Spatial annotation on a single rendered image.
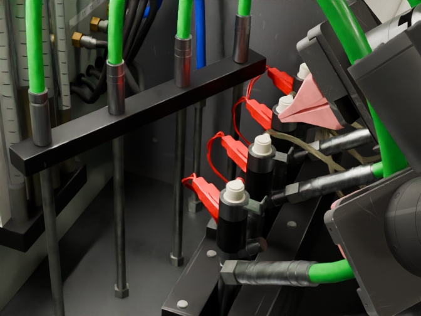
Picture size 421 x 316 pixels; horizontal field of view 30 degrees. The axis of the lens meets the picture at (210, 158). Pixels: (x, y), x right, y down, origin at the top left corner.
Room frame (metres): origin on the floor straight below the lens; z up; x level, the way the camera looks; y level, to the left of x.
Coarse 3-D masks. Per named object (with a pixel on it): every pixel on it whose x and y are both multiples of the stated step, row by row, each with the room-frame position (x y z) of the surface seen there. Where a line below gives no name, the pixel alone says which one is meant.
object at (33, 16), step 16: (32, 0) 0.61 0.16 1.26; (320, 0) 0.42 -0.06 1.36; (336, 0) 0.41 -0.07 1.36; (32, 16) 0.61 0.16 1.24; (336, 16) 0.41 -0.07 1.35; (352, 16) 0.41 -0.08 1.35; (32, 32) 0.61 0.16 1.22; (336, 32) 0.41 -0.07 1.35; (352, 32) 0.40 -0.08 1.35; (32, 48) 0.62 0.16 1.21; (352, 48) 0.40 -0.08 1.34; (368, 48) 0.40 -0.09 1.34; (32, 64) 0.62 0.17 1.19; (352, 64) 0.40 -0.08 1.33; (32, 80) 0.62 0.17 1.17; (32, 96) 0.62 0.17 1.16; (384, 128) 0.38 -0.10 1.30; (384, 144) 0.38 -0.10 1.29; (384, 160) 0.38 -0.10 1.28; (400, 160) 0.37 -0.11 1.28; (384, 176) 0.37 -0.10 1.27; (320, 272) 0.40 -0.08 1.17; (336, 272) 0.39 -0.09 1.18; (352, 272) 0.38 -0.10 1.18
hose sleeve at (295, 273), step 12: (240, 264) 0.45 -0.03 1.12; (252, 264) 0.44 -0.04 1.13; (264, 264) 0.43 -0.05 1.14; (276, 264) 0.42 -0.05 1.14; (288, 264) 0.42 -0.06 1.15; (300, 264) 0.41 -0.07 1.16; (312, 264) 0.41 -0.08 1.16; (240, 276) 0.44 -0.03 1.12; (252, 276) 0.43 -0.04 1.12; (264, 276) 0.42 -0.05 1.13; (276, 276) 0.42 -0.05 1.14; (288, 276) 0.41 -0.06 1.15; (300, 276) 0.40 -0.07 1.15
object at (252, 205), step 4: (252, 200) 0.56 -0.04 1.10; (248, 204) 0.55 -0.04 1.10; (252, 204) 0.55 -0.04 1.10; (256, 204) 0.55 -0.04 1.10; (244, 208) 0.54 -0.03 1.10; (248, 208) 0.54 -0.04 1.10; (252, 208) 0.54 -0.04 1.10; (256, 208) 0.54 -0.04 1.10; (264, 208) 0.55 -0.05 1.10; (252, 212) 0.54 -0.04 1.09; (256, 212) 0.54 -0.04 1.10
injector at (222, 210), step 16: (224, 192) 0.56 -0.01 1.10; (224, 208) 0.55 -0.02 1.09; (240, 208) 0.54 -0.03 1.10; (224, 224) 0.55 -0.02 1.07; (240, 224) 0.55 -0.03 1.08; (224, 240) 0.55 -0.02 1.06; (240, 240) 0.55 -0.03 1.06; (256, 240) 0.55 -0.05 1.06; (224, 256) 0.55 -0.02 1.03; (240, 256) 0.55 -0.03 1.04; (224, 288) 0.55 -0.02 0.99; (224, 304) 0.55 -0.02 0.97
